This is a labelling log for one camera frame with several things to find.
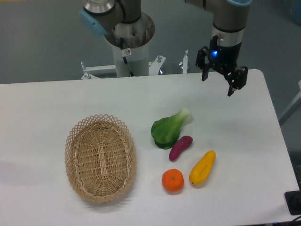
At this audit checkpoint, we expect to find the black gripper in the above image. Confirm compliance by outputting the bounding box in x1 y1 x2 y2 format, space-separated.
195 35 248 97

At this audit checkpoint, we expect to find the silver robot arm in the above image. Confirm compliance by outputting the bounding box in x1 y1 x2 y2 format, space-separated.
79 0 251 96

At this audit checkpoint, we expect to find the green bok choy vegetable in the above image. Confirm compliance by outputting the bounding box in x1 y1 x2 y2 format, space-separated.
150 107 191 149

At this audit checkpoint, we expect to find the purple sweet potato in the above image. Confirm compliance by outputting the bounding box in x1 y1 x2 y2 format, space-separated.
169 136 193 161

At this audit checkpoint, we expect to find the orange tangerine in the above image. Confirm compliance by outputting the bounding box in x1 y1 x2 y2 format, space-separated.
161 169 184 193

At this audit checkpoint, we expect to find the woven wicker basket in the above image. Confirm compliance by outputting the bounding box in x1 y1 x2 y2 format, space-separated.
65 114 137 203

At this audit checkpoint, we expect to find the black device at table edge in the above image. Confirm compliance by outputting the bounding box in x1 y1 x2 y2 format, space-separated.
284 190 301 216

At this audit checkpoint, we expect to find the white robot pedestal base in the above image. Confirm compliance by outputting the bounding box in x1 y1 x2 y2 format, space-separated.
79 46 190 80

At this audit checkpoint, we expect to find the white frame at right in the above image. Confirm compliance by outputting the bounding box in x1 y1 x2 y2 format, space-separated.
278 81 301 126

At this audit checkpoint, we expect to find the black cable on pedestal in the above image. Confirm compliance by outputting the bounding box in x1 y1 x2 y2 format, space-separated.
119 36 135 77

